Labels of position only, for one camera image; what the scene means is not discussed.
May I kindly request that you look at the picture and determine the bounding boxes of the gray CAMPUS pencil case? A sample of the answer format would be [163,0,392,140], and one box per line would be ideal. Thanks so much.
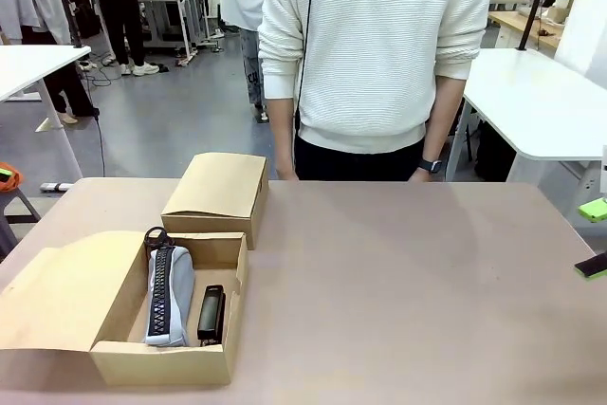
[142,227,196,347]

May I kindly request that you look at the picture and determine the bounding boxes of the small cardboard box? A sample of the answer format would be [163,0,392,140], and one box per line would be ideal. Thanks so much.
[160,152,269,251]

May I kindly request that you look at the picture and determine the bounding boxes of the black stapler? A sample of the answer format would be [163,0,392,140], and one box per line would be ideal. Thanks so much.
[196,285,227,347]

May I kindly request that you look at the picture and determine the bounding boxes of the person's left forearm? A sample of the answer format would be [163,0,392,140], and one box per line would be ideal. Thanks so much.
[419,73,465,164]

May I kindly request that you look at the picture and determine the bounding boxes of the person's right forearm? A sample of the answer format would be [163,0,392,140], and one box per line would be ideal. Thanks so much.
[265,94,298,174]

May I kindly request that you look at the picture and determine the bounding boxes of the large open cardboard box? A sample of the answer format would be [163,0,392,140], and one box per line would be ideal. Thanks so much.
[0,230,249,387]

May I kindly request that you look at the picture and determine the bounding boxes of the orange cloth bundle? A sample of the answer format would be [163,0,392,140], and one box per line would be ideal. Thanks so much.
[0,161,24,193]

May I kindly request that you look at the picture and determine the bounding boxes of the gray stool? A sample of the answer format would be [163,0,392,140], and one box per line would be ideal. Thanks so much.
[0,186,43,254]

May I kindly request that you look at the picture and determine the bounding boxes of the person in dark trousers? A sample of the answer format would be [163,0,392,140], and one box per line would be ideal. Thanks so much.
[21,25,101,125]

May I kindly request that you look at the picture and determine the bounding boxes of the wooden background table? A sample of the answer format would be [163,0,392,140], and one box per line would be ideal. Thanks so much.
[487,9,565,53]

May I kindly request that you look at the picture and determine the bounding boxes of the black stand pole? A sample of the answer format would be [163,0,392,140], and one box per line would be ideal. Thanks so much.
[517,0,554,52]

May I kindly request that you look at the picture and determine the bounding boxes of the black trousers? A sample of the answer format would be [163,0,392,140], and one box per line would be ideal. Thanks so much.
[293,132,426,182]

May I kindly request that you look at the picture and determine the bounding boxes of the white knit sweater torso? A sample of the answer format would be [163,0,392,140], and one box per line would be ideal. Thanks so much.
[258,0,494,155]

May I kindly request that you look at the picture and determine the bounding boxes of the black floor cable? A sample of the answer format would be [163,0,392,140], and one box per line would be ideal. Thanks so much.
[83,61,106,177]

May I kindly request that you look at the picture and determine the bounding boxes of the thin black hanging cable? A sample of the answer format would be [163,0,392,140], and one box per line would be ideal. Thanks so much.
[294,0,320,131]

